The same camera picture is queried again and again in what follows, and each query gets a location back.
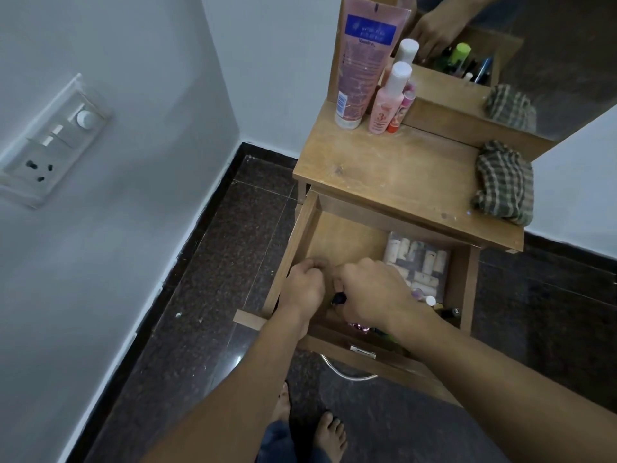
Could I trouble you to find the person's left hand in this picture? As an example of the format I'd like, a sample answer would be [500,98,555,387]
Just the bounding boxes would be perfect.
[277,258,334,324]

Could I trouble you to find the person's right forearm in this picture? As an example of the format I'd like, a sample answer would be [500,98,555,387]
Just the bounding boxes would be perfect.
[386,306,617,463]

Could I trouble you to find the person's left forearm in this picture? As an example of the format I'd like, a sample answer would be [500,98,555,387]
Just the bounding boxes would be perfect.
[139,304,314,463]

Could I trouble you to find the pink white-capped spray bottle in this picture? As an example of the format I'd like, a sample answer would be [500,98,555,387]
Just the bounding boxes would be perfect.
[368,62,413,135]

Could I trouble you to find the checkered cloth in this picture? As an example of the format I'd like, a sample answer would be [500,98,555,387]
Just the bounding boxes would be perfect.
[471,140,535,226]

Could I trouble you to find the open wooden drawer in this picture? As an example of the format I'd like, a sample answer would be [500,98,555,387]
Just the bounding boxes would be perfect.
[233,190,483,406]

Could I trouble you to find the person's right foot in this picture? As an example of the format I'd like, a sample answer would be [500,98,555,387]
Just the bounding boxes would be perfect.
[312,412,348,463]

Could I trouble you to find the small pink red-capped tube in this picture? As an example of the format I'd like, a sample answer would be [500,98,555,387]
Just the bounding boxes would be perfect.
[386,89,416,134]

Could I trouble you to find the clear bag of small tubes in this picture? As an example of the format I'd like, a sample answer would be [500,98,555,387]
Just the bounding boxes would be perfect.
[383,231,452,298]

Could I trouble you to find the white cable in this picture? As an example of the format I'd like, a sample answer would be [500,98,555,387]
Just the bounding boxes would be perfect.
[320,354,380,382]

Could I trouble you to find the white wall switch panel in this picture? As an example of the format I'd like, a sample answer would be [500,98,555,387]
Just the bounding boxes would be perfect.
[0,73,114,209]

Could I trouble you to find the person's foot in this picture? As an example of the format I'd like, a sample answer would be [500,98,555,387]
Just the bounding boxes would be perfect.
[312,412,348,463]
[271,381,292,426]

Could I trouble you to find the pink lotion tube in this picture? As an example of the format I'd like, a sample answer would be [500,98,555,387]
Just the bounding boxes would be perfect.
[334,0,412,130]

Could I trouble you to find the wooden dressing table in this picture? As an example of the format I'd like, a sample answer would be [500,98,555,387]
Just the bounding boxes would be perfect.
[292,0,556,253]

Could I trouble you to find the person's left foot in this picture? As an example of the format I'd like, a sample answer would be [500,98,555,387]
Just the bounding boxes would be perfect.
[271,381,292,426]

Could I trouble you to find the person's right hand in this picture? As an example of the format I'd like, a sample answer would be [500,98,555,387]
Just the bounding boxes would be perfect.
[332,258,428,336]

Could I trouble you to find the blue jeans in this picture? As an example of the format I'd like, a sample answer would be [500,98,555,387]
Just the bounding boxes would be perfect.
[255,419,330,463]

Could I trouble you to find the mirror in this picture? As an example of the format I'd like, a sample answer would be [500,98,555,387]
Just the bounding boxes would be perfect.
[386,0,617,143]

